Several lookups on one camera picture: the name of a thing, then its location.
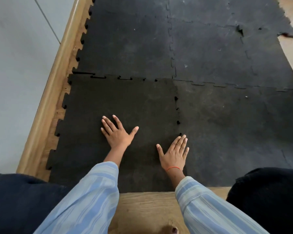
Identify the person's right hand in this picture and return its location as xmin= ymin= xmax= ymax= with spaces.
xmin=156 ymin=134 xmax=190 ymax=171

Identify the person's left hand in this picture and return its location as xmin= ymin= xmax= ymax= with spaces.
xmin=100 ymin=115 xmax=139 ymax=150

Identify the black foam puzzle tile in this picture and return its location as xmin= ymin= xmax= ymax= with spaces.
xmin=46 ymin=74 xmax=186 ymax=193

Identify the black interlocking floor mat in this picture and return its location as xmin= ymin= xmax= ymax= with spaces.
xmin=72 ymin=0 xmax=293 ymax=188

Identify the person's left forearm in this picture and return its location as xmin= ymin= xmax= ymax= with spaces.
xmin=34 ymin=146 xmax=127 ymax=234

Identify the person's right forearm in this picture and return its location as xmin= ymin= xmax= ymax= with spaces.
xmin=166 ymin=168 xmax=270 ymax=234

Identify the person's right leg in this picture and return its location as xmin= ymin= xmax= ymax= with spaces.
xmin=226 ymin=167 xmax=293 ymax=234

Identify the person's leg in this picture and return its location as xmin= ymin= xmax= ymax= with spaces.
xmin=0 ymin=173 xmax=71 ymax=234
xmin=226 ymin=167 xmax=293 ymax=234

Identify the person's left leg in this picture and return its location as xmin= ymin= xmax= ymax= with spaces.
xmin=0 ymin=173 xmax=71 ymax=234

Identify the light wooden baseboard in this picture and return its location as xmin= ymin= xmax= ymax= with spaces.
xmin=16 ymin=0 xmax=93 ymax=175

